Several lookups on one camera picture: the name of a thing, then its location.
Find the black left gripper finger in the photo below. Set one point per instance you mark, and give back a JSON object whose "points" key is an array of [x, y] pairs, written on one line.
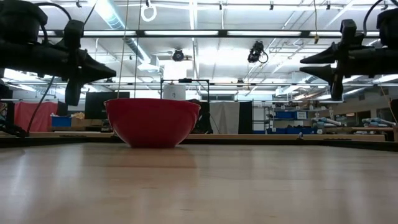
{"points": [[96, 67], [94, 77]]}

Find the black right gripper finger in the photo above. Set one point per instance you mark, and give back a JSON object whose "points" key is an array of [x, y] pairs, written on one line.
{"points": [[320, 72], [320, 57]]}

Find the red plastic bowl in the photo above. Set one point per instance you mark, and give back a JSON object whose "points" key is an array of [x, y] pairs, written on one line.
{"points": [[152, 123]]}

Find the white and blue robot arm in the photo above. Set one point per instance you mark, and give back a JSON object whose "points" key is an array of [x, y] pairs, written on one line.
{"points": [[377, 122], [326, 121]]}

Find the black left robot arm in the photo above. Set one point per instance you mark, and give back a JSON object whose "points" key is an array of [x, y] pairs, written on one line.
{"points": [[18, 18]]}

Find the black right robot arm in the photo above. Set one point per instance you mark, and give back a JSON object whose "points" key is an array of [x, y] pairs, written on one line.
{"points": [[388, 28]]}

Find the shelf rack with blue bins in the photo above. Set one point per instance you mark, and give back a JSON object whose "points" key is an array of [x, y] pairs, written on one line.
{"points": [[287, 119]]}

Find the black monitor screen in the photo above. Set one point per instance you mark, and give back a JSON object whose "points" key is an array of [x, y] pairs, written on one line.
{"points": [[99, 104]]}

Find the brown cardboard box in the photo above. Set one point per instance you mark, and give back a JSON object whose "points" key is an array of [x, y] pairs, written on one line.
{"points": [[87, 123]]}

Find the blue storage bin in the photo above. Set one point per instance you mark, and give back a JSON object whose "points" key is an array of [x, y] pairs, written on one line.
{"points": [[61, 121]]}

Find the red cloth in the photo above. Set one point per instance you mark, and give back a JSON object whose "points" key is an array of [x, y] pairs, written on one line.
{"points": [[34, 116]]}

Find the white cylinder container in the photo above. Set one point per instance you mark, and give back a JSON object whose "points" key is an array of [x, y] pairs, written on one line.
{"points": [[174, 92]]}

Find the round black ceiling device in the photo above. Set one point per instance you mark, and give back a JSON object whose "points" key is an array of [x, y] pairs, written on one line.
{"points": [[178, 55]]}

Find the black curtain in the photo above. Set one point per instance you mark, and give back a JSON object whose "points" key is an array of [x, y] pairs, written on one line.
{"points": [[245, 118]]}

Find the grey curtain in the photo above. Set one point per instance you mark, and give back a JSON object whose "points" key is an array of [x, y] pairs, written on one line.
{"points": [[224, 118]]}

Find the silver ceiling duct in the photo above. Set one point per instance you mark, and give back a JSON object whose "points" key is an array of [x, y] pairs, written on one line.
{"points": [[124, 31]]}

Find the black overhead camera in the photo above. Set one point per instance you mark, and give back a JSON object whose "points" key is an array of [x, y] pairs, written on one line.
{"points": [[256, 51]]}

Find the black table edge rail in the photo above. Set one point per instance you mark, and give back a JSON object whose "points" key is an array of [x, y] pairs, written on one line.
{"points": [[280, 142]]}

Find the black overhead frame bar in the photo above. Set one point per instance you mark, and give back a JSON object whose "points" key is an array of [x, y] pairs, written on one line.
{"points": [[202, 33]]}

